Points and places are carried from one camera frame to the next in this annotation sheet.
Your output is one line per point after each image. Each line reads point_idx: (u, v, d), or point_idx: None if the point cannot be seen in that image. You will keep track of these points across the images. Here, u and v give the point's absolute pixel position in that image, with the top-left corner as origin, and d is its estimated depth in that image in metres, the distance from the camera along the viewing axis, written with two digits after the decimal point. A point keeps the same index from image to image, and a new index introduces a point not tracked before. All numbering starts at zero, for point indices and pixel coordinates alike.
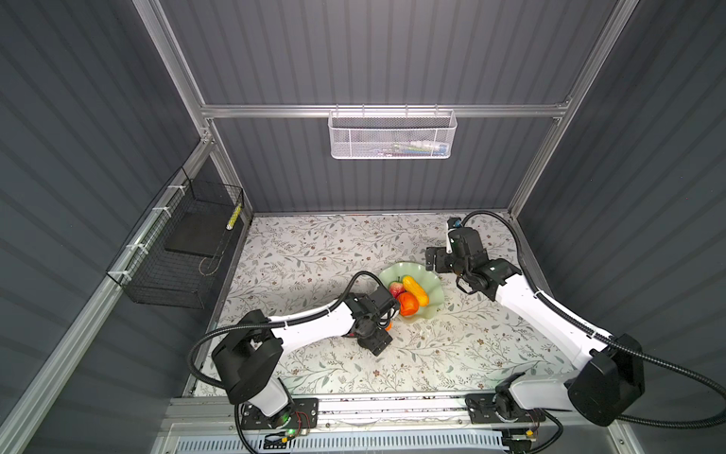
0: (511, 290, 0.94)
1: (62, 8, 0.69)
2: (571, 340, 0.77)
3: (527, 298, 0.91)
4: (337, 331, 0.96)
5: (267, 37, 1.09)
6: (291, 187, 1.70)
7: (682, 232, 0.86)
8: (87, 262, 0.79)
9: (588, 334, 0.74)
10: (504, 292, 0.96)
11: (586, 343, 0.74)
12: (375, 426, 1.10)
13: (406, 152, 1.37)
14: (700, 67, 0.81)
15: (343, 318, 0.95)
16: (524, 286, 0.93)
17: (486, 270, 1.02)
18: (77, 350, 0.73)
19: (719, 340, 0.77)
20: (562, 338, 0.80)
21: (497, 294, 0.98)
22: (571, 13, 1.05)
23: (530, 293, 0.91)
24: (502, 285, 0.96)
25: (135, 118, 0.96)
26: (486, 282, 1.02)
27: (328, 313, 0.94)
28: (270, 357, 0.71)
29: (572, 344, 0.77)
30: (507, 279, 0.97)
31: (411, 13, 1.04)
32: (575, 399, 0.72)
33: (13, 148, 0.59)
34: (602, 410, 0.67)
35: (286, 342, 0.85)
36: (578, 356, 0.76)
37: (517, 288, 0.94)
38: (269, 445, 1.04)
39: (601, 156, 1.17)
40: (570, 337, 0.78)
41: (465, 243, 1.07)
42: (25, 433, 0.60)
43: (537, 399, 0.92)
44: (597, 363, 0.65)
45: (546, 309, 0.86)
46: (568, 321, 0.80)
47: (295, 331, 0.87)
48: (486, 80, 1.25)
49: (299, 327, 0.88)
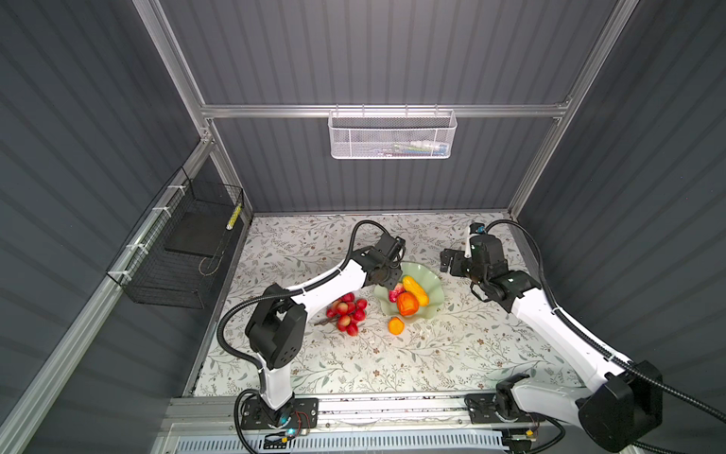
0: (529, 305, 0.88)
1: (62, 9, 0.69)
2: (586, 360, 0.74)
3: (544, 314, 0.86)
4: (354, 286, 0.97)
5: (267, 35, 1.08)
6: (291, 187, 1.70)
7: (682, 233, 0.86)
8: (88, 263, 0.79)
9: (605, 356, 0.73)
10: (520, 305, 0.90)
11: (602, 365, 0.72)
12: (375, 426, 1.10)
13: (406, 152, 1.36)
14: (700, 68, 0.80)
15: (354, 270, 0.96)
16: (542, 301, 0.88)
17: (503, 280, 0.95)
18: (79, 349, 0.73)
19: (719, 341, 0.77)
20: (578, 357, 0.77)
21: (513, 305, 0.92)
22: (571, 14, 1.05)
23: (548, 309, 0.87)
24: (520, 297, 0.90)
25: (135, 118, 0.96)
26: (502, 293, 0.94)
27: (340, 270, 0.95)
28: (298, 322, 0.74)
29: (587, 364, 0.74)
30: (525, 292, 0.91)
31: (412, 13, 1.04)
32: (584, 420, 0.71)
33: (13, 148, 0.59)
34: (613, 434, 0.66)
35: (308, 306, 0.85)
36: (593, 376, 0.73)
37: (535, 304, 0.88)
38: (269, 445, 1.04)
39: (601, 157, 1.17)
40: (586, 357, 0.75)
41: (487, 252, 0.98)
42: (25, 432, 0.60)
43: (539, 407, 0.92)
44: (612, 388, 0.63)
45: (565, 328, 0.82)
46: (585, 340, 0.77)
47: (313, 293, 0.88)
48: (486, 80, 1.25)
49: (316, 289, 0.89)
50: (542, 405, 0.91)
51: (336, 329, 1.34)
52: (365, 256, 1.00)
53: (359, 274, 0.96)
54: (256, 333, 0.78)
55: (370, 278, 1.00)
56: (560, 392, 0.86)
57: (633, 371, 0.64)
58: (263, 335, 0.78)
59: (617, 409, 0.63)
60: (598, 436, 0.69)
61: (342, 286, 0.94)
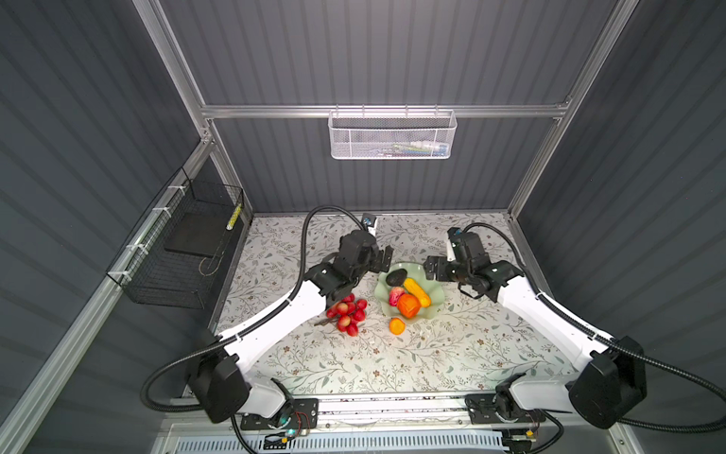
0: (513, 292, 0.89)
1: (62, 8, 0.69)
2: (572, 341, 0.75)
3: (529, 300, 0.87)
4: (309, 315, 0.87)
5: (266, 33, 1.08)
6: (291, 187, 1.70)
7: (683, 233, 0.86)
8: (87, 263, 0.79)
9: (589, 336, 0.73)
10: (505, 293, 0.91)
11: (587, 344, 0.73)
12: (375, 426, 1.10)
13: (406, 152, 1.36)
14: (700, 67, 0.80)
15: (307, 299, 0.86)
16: (526, 287, 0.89)
17: (487, 270, 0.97)
18: (78, 348, 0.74)
19: (720, 340, 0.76)
20: (565, 340, 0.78)
21: (498, 295, 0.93)
22: (571, 14, 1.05)
23: (532, 294, 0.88)
24: (504, 285, 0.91)
25: (136, 118, 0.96)
26: (487, 284, 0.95)
27: (290, 302, 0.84)
28: (228, 377, 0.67)
29: (573, 345, 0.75)
30: (508, 280, 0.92)
31: (411, 12, 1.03)
32: (577, 403, 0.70)
33: (12, 148, 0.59)
34: (603, 412, 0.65)
35: (247, 356, 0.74)
36: (579, 357, 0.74)
37: (519, 289, 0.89)
38: (269, 445, 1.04)
39: (601, 157, 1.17)
40: (571, 339, 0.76)
41: (466, 247, 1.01)
42: (25, 433, 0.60)
43: (539, 403, 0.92)
44: (598, 366, 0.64)
45: (550, 311, 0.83)
46: (570, 323, 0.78)
47: (252, 338, 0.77)
48: (486, 80, 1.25)
49: (255, 333, 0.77)
50: (540, 401, 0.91)
51: (336, 329, 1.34)
52: (327, 274, 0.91)
53: (314, 302, 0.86)
54: (195, 385, 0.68)
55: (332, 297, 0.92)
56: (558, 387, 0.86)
57: (618, 348, 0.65)
58: (201, 382, 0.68)
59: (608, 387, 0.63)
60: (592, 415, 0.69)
61: (290, 321, 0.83)
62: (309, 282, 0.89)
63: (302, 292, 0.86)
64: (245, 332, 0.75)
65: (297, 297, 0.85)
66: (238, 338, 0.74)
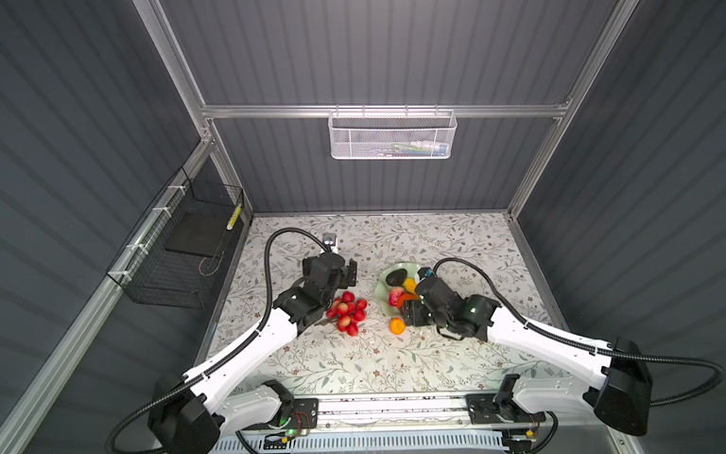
0: (504, 328, 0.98)
1: (62, 8, 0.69)
2: (579, 362, 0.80)
3: (519, 332, 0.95)
4: (277, 344, 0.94)
5: (266, 33, 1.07)
6: (291, 187, 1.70)
7: (682, 233, 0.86)
8: (87, 263, 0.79)
9: (591, 352, 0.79)
10: (495, 331, 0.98)
11: (595, 362, 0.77)
12: (375, 426, 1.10)
13: (406, 152, 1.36)
14: (700, 67, 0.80)
15: (277, 326, 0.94)
16: (510, 320, 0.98)
17: (467, 314, 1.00)
18: (79, 348, 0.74)
19: (720, 340, 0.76)
20: (569, 362, 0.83)
21: (488, 334, 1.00)
22: (571, 13, 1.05)
23: (520, 326, 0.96)
24: (491, 325, 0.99)
25: (136, 118, 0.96)
26: (472, 327, 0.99)
27: (259, 333, 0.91)
28: (196, 419, 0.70)
29: (581, 367, 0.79)
30: (492, 318, 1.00)
31: (411, 11, 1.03)
32: (607, 418, 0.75)
33: (12, 148, 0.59)
34: (635, 422, 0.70)
35: (215, 392, 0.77)
36: (592, 376, 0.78)
37: (507, 325, 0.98)
38: (269, 445, 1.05)
39: (601, 157, 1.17)
40: (577, 359, 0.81)
41: (435, 294, 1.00)
42: (25, 433, 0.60)
43: (544, 407, 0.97)
44: (613, 382, 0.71)
45: (547, 340, 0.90)
46: (567, 344, 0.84)
47: (220, 375, 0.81)
48: (486, 80, 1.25)
49: (222, 370, 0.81)
50: (544, 405, 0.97)
51: (336, 329, 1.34)
52: (297, 299, 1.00)
53: (285, 330, 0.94)
54: (162, 429, 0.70)
55: (303, 323, 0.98)
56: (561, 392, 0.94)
57: (618, 354, 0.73)
58: (167, 427, 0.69)
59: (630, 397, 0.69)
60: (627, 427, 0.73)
61: (259, 352, 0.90)
62: (279, 310, 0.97)
63: (272, 322, 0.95)
64: (212, 370, 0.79)
65: (267, 327, 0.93)
66: (204, 376, 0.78)
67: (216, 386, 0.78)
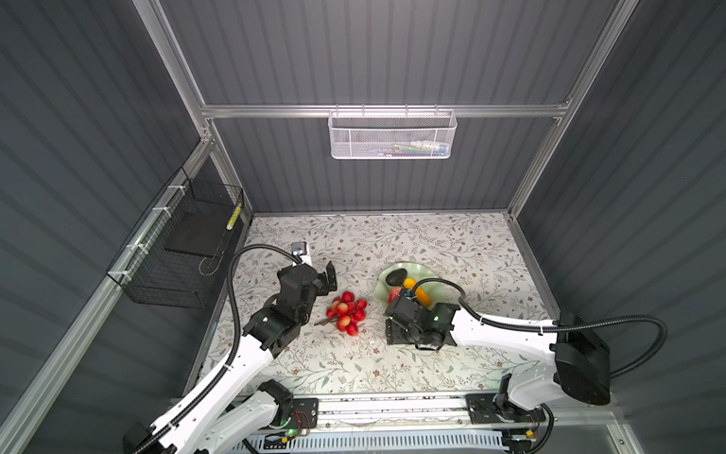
0: (462, 328, 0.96)
1: (62, 8, 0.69)
2: (531, 345, 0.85)
3: (478, 329, 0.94)
4: (251, 374, 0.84)
5: (266, 33, 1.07)
6: (291, 187, 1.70)
7: (682, 233, 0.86)
8: (87, 263, 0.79)
9: (539, 333, 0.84)
10: (458, 335, 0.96)
11: (544, 342, 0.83)
12: (375, 426, 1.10)
13: (406, 152, 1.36)
14: (700, 67, 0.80)
15: (248, 355, 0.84)
16: (468, 319, 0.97)
17: (431, 323, 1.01)
18: (78, 349, 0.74)
19: (720, 340, 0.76)
20: (524, 347, 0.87)
21: (453, 338, 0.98)
22: (571, 14, 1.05)
23: (477, 323, 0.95)
24: (453, 329, 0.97)
25: (136, 118, 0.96)
26: (440, 336, 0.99)
27: (229, 367, 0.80)
28: None
29: (534, 349, 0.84)
30: (452, 321, 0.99)
31: (411, 12, 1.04)
32: (571, 392, 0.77)
33: (12, 148, 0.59)
34: (596, 391, 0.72)
35: (185, 440, 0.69)
36: (545, 356, 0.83)
37: (465, 324, 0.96)
38: (269, 445, 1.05)
39: (601, 156, 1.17)
40: (529, 342, 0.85)
41: (401, 314, 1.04)
42: (25, 433, 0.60)
43: (536, 399, 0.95)
44: (561, 357, 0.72)
45: (498, 330, 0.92)
46: (518, 330, 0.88)
47: (189, 419, 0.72)
48: (485, 80, 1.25)
49: (193, 412, 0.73)
50: (538, 397, 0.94)
51: (336, 329, 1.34)
52: (267, 323, 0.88)
53: (257, 358, 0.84)
54: None
55: (278, 345, 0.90)
56: (543, 380, 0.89)
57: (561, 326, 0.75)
58: None
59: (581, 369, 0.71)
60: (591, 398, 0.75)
61: (231, 386, 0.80)
62: (249, 337, 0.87)
63: (242, 350, 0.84)
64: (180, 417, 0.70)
65: (237, 358, 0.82)
66: (172, 426, 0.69)
67: (185, 433, 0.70)
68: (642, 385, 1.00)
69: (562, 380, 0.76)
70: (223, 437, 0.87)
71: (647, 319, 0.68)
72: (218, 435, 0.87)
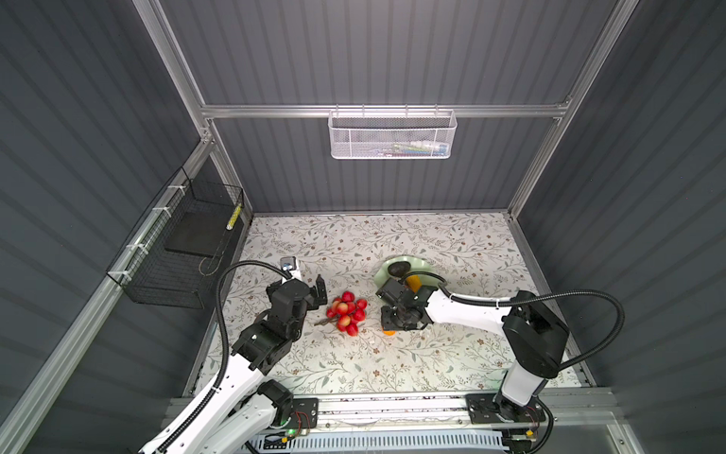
0: (435, 305, 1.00)
1: (62, 8, 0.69)
2: (488, 318, 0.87)
3: (448, 305, 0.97)
4: (243, 393, 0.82)
5: (267, 37, 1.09)
6: (291, 187, 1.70)
7: (682, 233, 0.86)
8: (88, 263, 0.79)
9: (495, 306, 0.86)
10: (433, 312, 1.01)
11: (497, 315, 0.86)
12: (374, 426, 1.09)
13: (406, 152, 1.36)
14: (700, 67, 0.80)
15: (236, 375, 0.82)
16: (441, 297, 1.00)
17: (411, 301, 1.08)
18: (78, 348, 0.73)
19: (721, 340, 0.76)
20: (482, 321, 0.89)
21: (429, 316, 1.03)
22: (572, 13, 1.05)
23: (448, 300, 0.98)
24: (427, 305, 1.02)
25: (135, 118, 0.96)
26: (418, 312, 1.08)
27: (216, 389, 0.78)
28: None
29: (491, 322, 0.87)
30: (428, 299, 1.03)
31: (411, 12, 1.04)
32: (526, 367, 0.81)
33: (12, 148, 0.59)
34: (545, 362, 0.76)
35: None
36: (499, 327, 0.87)
37: (438, 302, 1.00)
38: (269, 445, 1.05)
39: (602, 156, 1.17)
40: (486, 316, 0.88)
41: (388, 291, 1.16)
42: (24, 434, 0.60)
43: (527, 391, 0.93)
44: (509, 325, 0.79)
45: (463, 305, 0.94)
46: (477, 304, 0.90)
47: (177, 445, 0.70)
48: (485, 81, 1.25)
49: (181, 438, 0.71)
50: (521, 385, 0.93)
51: (336, 329, 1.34)
52: (257, 341, 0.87)
53: (246, 377, 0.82)
54: None
55: (268, 361, 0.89)
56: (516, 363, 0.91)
57: (514, 300, 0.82)
58: None
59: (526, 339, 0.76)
60: (541, 373, 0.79)
61: (221, 410, 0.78)
62: (238, 356, 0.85)
63: (231, 371, 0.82)
64: (167, 443, 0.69)
65: (226, 379, 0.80)
66: None
67: None
68: (643, 385, 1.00)
69: (516, 353, 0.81)
70: (218, 451, 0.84)
71: (596, 292, 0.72)
72: (214, 448, 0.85)
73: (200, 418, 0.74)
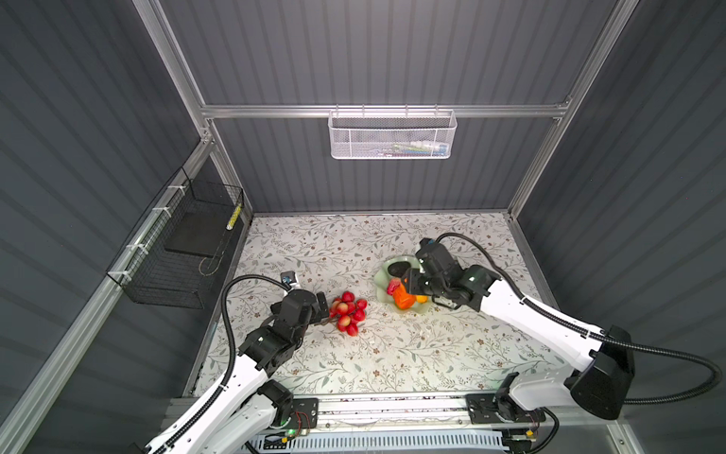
0: (497, 300, 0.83)
1: (62, 8, 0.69)
2: (568, 343, 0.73)
3: (515, 307, 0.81)
4: (248, 393, 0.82)
5: (266, 36, 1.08)
6: (291, 187, 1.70)
7: (683, 233, 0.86)
8: (88, 263, 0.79)
9: (582, 335, 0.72)
10: (488, 303, 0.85)
11: (584, 346, 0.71)
12: (375, 426, 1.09)
13: (406, 152, 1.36)
14: (700, 67, 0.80)
15: (243, 374, 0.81)
16: (509, 292, 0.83)
17: (463, 282, 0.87)
18: (78, 349, 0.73)
19: (720, 340, 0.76)
20: (557, 342, 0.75)
21: (480, 305, 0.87)
22: (571, 13, 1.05)
23: (516, 301, 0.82)
24: (486, 294, 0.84)
25: (135, 118, 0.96)
26: (467, 295, 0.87)
27: (224, 387, 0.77)
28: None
29: (570, 348, 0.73)
30: (489, 287, 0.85)
31: (411, 12, 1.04)
32: (577, 398, 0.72)
33: (13, 148, 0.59)
34: (608, 406, 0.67)
35: None
36: (577, 359, 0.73)
37: (502, 297, 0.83)
38: (269, 445, 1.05)
39: (602, 156, 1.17)
40: (566, 340, 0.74)
41: (435, 262, 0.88)
42: (23, 434, 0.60)
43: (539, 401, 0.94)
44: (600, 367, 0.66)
45: (536, 315, 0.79)
46: (561, 323, 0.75)
47: (184, 440, 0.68)
48: (486, 80, 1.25)
49: (188, 433, 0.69)
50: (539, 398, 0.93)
51: (336, 329, 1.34)
52: (264, 343, 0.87)
53: (252, 377, 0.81)
54: None
55: (273, 364, 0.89)
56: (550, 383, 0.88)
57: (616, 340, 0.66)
58: None
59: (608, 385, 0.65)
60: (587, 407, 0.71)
61: (227, 408, 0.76)
62: (245, 357, 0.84)
63: (237, 370, 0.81)
64: (175, 437, 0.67)
65: (233, 378, 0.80)
66: (166, 446, 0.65)
67: None
68: (643, 386, 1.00)
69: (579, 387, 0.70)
70: (218, 450, 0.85)
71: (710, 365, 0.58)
72: (213, 448, 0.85)
73: (207, 415, 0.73)
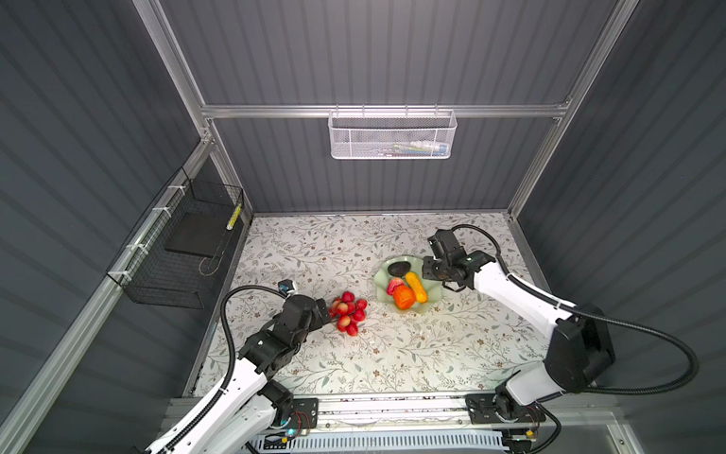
0: (486, 275, 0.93)
1: (62, 8, 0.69)
2: (539, 312, 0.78)
3: (501, 281, 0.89)
4: (248, 398, 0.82)
5: (266, 36, 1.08)
6: (291, 187, 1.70)
7: (683, 233, 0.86)
8: (88, 263, 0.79)
9: (553, 305, 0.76)
10: (479, 279, 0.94)
11: (552, 314, 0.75)
12: (375, 426, 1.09)
13: (406, 152, 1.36)
14: (700, 67, 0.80)
15: (243, 377, 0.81)
16: (497, 270, 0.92)
17: (462, 260, 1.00)
18: (78, 349, 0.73)
19: (720, 340, 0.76)
20: (531, 311, 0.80)
21: (475, 281, 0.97)
22: (571, 13, 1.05)
23: (503, 276, 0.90)
24: (478, 271, 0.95)
25: (135, 118, 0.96)
26: (463, 272, 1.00)
27: (224, 391, 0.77)
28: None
29: (540, 316, 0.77)
30: (483, 266, 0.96)
31: (411, 12, 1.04)
32: (549, 369, 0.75)
33: (12, 148, 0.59)
34: (575, 376, 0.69)
35: None
36: (546, 327, 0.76)
37: (491, 272, 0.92)
38: (269, 445, 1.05)
39: (602, 156, 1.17)
40: (538, 309, 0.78)
41: (441, 243, 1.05)
42: (23, 435, 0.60)
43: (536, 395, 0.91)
44: (562, 330, 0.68)
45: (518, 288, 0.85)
46: (537, 295, 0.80)
47: (184, 443, 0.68)
48: (485, 80, 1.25)
49: (187, 437, 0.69)
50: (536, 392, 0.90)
51: (336, 329, 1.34)
52: (264, 346, 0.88)
53: (252, 381, 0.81)
54: None
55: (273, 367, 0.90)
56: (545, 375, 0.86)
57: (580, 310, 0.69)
58: None
59: (572, 350, 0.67)
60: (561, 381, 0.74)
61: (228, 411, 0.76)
62: (245, 361, 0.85)
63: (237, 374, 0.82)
64: (175, 441, 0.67)
65: (233, 382, 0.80)
66: (166, 450, 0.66)
67: None
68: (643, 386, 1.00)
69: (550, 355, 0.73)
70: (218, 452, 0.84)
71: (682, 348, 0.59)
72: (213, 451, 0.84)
73: (207, 419, 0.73)
